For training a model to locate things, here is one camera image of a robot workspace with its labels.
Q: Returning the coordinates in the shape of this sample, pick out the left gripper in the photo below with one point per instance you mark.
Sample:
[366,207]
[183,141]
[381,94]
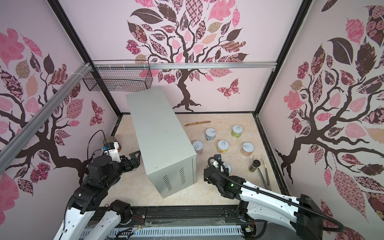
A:
[136,162]

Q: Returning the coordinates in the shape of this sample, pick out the dark red labelled can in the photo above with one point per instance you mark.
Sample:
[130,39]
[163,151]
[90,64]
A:
[111,139]

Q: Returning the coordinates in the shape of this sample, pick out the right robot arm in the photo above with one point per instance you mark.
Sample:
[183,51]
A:
[270,204]

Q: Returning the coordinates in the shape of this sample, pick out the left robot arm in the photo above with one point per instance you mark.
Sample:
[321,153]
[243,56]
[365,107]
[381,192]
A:
[104,172]

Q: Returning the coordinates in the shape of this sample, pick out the grey metal cabinet box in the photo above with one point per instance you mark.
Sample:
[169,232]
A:
[169,157]

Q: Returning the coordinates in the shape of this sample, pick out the pink labelled can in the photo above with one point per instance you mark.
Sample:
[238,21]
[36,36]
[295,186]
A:
[198,147]

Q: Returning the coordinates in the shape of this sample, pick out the wooden knife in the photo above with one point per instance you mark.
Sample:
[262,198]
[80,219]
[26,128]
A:
[197,123]

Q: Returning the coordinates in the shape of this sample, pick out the white green labelled can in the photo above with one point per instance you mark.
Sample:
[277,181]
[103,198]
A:
[210,134]

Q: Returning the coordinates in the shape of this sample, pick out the yellow labelled can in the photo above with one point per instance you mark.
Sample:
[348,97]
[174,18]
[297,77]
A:
[223,146]

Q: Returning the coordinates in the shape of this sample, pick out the pale blue labelled can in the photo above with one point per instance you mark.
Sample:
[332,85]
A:
[227,166]

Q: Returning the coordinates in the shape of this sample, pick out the orange labelled can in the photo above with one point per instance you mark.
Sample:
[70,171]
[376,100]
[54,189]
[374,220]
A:
[247,149]

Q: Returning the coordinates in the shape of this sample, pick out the dark pepper shaker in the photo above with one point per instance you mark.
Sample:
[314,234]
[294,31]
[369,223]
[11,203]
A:
[254,166]

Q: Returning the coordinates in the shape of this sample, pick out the metal tongs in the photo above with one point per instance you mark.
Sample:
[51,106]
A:
[261,168]

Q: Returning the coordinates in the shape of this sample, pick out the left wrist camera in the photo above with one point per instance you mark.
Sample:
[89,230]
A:
[111,149]

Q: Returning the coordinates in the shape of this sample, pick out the white slotted cable duct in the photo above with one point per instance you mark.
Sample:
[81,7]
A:
[157,233]

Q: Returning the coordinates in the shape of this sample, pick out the black wire basket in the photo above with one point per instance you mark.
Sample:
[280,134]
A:
[123,77]

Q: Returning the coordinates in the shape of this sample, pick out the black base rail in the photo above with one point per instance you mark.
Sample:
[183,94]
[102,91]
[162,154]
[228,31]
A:
[174,213]

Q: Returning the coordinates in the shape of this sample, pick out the horizontal aluminium rail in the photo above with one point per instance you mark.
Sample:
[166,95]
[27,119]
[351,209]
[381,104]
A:
[164,66]

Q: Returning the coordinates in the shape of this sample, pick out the diagonal aluminium rail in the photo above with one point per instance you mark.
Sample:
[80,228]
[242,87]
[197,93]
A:
[11,150]

